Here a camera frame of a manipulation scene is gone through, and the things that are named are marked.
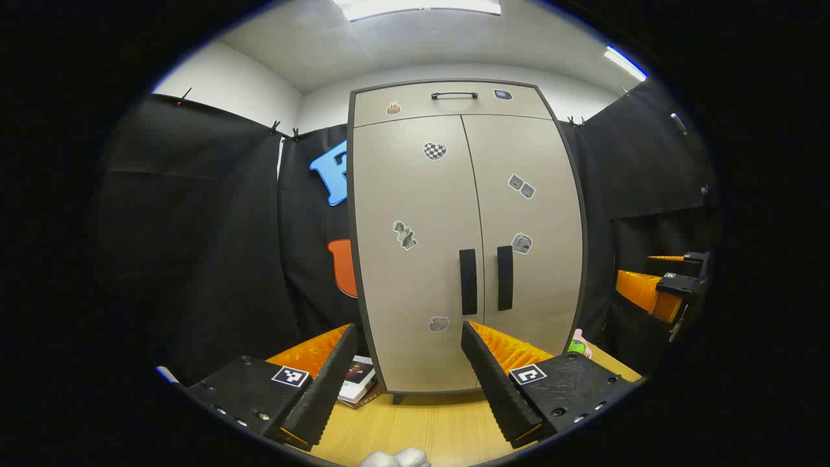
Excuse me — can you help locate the large ceiling light panel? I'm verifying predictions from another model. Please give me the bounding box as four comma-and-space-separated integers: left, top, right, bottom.
332, 0, 503, 22

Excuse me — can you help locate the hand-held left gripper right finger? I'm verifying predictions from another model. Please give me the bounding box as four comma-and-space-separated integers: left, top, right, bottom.
460, 320, 641, 449

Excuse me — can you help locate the grey cabinet drawer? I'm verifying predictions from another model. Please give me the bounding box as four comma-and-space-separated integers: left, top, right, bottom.
353, 82, 553, 128

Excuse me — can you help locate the grey double-door shoe cabinet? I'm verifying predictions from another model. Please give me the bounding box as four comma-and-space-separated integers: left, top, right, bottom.
347, 79, 589, 406

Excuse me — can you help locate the brown book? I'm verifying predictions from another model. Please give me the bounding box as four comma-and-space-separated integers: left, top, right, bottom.
344, 386, 385, 411

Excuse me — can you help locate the black backdrop cloth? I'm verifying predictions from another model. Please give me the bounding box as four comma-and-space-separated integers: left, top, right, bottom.
96, 81, 722, 390

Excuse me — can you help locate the white book with portrait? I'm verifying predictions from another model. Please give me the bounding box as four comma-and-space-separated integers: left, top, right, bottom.
338, 355, 377, 403

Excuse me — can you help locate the grey shoe cabinet door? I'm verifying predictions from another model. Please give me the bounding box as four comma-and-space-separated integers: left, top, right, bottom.
462, 114, 583, 390
353, 115, 484, 394

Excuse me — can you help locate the small ceiling light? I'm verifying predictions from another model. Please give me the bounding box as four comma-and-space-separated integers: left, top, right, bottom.
603, 45, 649, 82

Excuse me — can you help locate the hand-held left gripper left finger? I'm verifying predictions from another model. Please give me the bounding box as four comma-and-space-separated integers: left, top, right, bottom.
184, 322, 359, 453

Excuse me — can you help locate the black door handle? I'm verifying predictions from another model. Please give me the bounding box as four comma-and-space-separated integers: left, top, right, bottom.
459, 248, 479, 317
497, 245, 514, 312

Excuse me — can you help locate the pink and green plush toy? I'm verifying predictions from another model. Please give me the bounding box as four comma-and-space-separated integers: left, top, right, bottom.
567, 329, 594, 361

